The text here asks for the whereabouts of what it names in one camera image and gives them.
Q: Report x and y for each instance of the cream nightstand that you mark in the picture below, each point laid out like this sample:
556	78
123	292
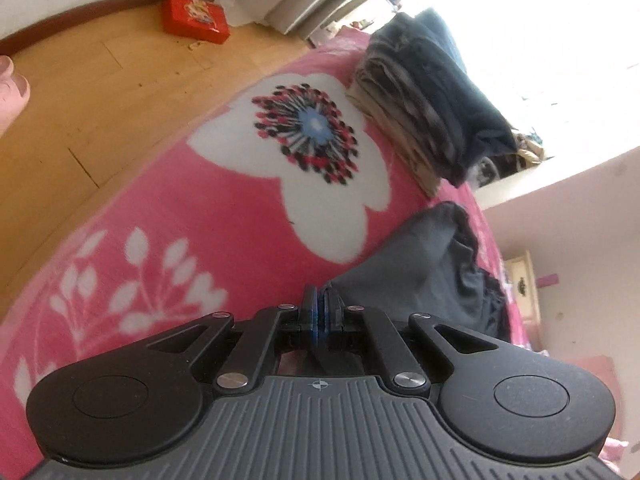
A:
520	300

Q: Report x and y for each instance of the bright window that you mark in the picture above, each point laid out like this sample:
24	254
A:
550	35

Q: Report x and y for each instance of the dark grey pants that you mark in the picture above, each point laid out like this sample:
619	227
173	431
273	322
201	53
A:
425	270

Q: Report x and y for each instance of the pink slipper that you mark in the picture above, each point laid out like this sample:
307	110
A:
10	95

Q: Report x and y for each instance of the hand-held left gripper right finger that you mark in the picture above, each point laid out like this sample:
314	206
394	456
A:
327	312

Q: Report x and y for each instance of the pile of assorted clutter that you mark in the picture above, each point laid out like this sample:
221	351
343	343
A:
530	150

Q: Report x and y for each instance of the folded beige garment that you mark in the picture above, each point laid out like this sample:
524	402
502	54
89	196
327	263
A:
390	130

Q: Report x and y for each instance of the pink floral blanket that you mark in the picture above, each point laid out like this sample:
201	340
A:
225	200

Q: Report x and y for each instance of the red box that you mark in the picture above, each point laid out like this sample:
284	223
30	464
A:
195	17

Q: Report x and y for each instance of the folded dark blue jeans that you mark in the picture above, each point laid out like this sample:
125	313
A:
465	100

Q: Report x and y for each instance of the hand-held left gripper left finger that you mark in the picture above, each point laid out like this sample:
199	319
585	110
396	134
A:
310	312

